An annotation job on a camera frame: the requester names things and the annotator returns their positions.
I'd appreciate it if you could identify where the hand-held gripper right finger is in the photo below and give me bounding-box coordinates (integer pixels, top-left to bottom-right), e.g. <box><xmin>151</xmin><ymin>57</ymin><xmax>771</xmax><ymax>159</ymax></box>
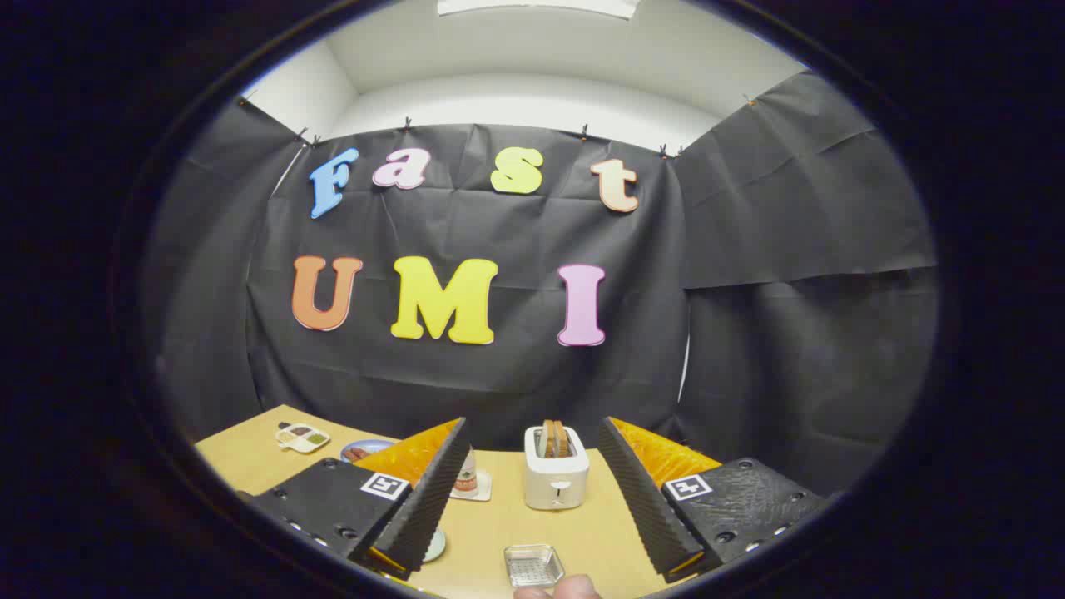
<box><xmin>597</xmin><ymin>416</ymin><xmax>833</xmax><ymax>583</ymax></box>

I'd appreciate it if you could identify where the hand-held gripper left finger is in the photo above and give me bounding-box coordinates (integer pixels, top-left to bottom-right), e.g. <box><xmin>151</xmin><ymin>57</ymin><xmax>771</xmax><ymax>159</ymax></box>
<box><xmin>237</xmin><ymin>418</ymin><xmax>471</xmax><ymax>582</ymax></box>

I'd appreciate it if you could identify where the clear water bottle red cap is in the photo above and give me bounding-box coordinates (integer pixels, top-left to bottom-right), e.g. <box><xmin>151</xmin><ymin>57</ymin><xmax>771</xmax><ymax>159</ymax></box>
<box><xmin>453</xmin><ymin>445</ymin><xmax>480</xmax><ymax>498</ymax></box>

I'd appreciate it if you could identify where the white square coaster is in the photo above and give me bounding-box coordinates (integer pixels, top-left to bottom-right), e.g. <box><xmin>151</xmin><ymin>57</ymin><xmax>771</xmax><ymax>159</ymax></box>
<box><xmin>449</xmin><ymin>470</ymin><xmax>493</xmax><ymax>502</ymax></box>

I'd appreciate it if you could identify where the blue food plate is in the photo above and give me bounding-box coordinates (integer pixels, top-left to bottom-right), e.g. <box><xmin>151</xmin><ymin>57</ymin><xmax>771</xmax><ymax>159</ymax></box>
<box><xmin>340</xmin><ymin>439</ymin><xmax>399</xmax><ymax>464</ymax></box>

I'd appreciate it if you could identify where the white toaster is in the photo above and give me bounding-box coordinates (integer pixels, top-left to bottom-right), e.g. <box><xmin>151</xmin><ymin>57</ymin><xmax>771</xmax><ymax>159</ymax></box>
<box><xmin>524</xmin><ymin>424</ymin><xmax>590</xmax><ymax>511</ymax></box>

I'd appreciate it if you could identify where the perforated metal tray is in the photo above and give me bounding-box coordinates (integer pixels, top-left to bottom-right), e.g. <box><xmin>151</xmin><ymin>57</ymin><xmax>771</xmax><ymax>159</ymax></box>
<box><xmin>503</xmin><ymin>544</ymin><xmax>566</xmax><ymax>589</ymax></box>

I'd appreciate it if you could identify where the white divided sauce dish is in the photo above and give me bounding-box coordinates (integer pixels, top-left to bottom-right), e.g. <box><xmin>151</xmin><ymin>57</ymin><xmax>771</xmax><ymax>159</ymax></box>
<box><xmin>275</xmin><ymin>423</ymin><xmax>331</xmax><ymax>454</ymax></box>

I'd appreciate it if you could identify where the ceiling light panel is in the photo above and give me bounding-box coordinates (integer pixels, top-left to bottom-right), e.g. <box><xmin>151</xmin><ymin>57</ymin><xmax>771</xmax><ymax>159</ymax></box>
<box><xmin>437</xmin><ymin>0</ymin><xmax>641</xmax><ymax>19</ymax></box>

